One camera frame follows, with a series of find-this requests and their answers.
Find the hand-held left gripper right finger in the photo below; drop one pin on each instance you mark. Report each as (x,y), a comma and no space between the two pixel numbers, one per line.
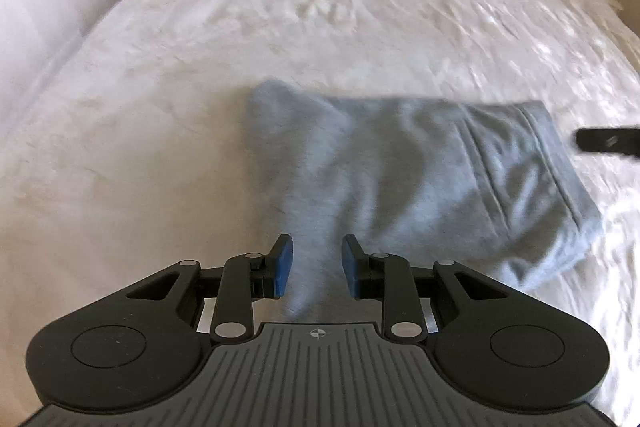
(351,264)

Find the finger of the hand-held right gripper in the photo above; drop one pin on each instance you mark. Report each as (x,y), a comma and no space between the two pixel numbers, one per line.
(607,140)

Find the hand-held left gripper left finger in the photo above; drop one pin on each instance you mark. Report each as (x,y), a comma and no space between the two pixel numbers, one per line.
(283,264)

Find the grey pants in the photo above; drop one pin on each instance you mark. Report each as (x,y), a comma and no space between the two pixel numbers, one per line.
(400,167)

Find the white fluffy bed blanket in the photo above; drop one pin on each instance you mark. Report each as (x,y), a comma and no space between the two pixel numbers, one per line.
(250,17)

